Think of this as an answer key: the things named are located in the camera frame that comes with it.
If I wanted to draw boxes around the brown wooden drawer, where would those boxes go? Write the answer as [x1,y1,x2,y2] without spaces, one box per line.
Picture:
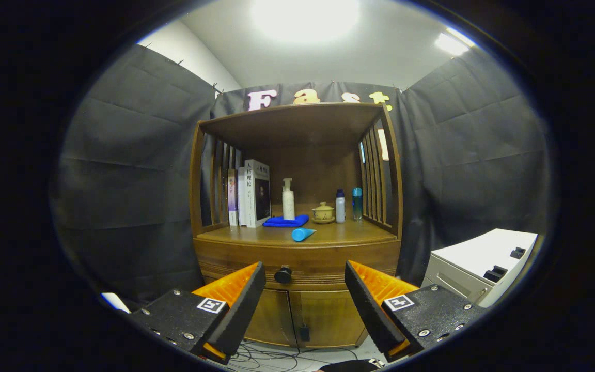
[194,239,401,291]

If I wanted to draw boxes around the rectangular ceiling light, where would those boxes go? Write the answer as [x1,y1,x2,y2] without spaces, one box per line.
[434,27,476,56]

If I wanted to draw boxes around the wooden countertop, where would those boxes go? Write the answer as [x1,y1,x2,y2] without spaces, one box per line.
[197,220,397,247]

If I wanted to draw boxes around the folded blue cloth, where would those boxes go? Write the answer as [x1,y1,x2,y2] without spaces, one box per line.
[263,214,310,228]

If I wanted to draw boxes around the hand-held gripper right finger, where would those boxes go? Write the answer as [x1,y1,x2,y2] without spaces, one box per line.
[345,260,484,362]

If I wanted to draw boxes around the yellow lidded teacup with saucer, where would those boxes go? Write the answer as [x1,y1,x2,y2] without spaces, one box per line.
[311,201,336,224]

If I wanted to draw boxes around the purple spine book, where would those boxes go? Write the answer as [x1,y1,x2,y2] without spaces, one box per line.
[227,169,239,226]

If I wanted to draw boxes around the thick white portrait book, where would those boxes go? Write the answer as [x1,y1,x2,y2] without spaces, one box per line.
[244,159,271,228]

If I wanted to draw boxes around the wooden cabinet door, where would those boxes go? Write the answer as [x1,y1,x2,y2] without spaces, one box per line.
[243,290,298,348]
[290,290,370,348]

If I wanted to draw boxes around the black floor cables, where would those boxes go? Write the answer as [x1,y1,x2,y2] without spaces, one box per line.
[225,341,375,371]

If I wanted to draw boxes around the white drawer unit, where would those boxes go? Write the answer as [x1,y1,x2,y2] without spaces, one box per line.
[421,228,538,308]

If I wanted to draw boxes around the black backdrop cloth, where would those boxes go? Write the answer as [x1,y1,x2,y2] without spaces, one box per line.
[52,44,554,305]

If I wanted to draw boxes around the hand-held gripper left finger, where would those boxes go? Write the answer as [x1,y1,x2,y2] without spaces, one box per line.
[124,261,268,365]

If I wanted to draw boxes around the white pump bottle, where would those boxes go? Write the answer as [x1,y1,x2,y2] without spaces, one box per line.
[282,178,296,221]

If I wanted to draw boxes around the brown wooden cabinet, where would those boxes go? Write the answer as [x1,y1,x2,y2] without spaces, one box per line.
[189,102,404,349]

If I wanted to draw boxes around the thin white book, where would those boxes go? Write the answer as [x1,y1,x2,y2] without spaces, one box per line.
[238,166,247,226]

